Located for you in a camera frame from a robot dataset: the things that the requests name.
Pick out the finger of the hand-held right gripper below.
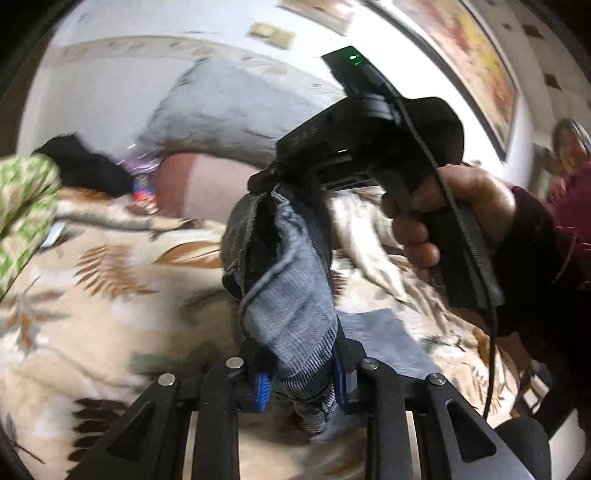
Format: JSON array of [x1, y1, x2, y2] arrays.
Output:
[[248, 166, 283, 193]]

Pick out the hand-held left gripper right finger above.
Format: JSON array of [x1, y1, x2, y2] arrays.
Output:
[[330, 323, 532, 480]]

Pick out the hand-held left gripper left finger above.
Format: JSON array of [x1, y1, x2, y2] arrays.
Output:
[[65, 355, 279, 480]]

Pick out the blue denim pants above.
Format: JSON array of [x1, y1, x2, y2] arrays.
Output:
[[222, 184, 445, 445]]

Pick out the person's right forearm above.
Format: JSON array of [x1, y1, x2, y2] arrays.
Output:
[[482, 185, 591, 444]]

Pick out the person's right hand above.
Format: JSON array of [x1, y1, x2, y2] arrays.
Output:
[[381, 165, 518, 282]]

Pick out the pink cushion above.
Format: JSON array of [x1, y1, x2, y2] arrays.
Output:
[[154, 152, 279, 220]]

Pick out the grey patterned pillow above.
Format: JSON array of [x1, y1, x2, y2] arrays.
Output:
[[139, 60, 348, 172]]

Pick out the cream white duvet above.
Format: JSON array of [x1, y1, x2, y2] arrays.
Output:
[[323, 189, 419, 271]]

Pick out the colourful snack packet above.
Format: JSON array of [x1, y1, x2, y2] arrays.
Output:
[[131, 173, 160, 216]]

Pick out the purple patterned cloth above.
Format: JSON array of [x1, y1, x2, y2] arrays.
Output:
[[115, 142, 163, 172]]

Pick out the leaf print blanket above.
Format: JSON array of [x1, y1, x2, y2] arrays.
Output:
[[0, 185, 523, 480]]

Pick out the black cloth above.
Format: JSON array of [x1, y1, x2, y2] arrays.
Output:
[[34, 133, 136, 197]]

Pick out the black rounded seat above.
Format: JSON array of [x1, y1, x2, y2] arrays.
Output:
[[496, 415, 553, 480]]

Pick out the small white card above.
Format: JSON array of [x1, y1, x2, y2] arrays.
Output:
[[44, 222, 68, 248]]

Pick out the green patterned cloth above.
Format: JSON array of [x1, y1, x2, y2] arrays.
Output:
[[0, 152, 64, 297]]

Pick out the framed wall picture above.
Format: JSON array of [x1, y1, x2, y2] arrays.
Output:
[[365, 0, 520, 160]]

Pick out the beige wall plate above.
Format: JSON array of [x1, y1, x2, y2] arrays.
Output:
[[249, 23, 296, 49], [277, 0, 352, 36]]

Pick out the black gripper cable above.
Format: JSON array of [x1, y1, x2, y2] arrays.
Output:
[[392, 97, 502, 421]]

